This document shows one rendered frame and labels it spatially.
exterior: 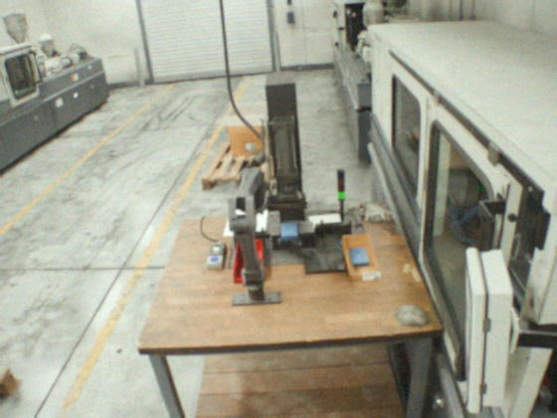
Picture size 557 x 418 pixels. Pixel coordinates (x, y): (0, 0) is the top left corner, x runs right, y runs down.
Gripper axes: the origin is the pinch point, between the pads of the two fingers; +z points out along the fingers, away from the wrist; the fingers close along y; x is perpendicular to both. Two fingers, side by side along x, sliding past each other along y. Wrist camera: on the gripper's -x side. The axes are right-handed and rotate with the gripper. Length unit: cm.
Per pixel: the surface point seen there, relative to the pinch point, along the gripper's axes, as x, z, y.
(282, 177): -16.4, -14.0, -6.3
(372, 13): -458, 49, 31
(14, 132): -247, 240, 503
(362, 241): -19, 12, -46
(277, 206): -11.9, -0.8, -6.1
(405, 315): 23, -1, -70
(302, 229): -16.1, 12.3, -18.2
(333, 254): -8.0, 13.3, -35.6
